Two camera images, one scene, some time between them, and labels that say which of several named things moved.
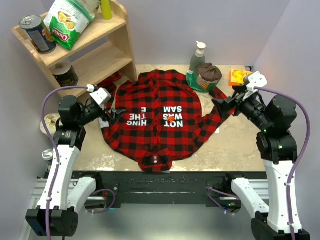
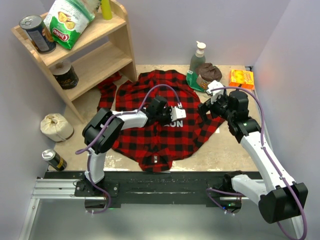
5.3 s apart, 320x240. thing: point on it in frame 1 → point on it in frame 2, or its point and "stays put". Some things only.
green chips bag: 67,18 stays put
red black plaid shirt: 158,118 stays put
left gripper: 111,118 → 168,110
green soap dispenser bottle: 198,59 stays put
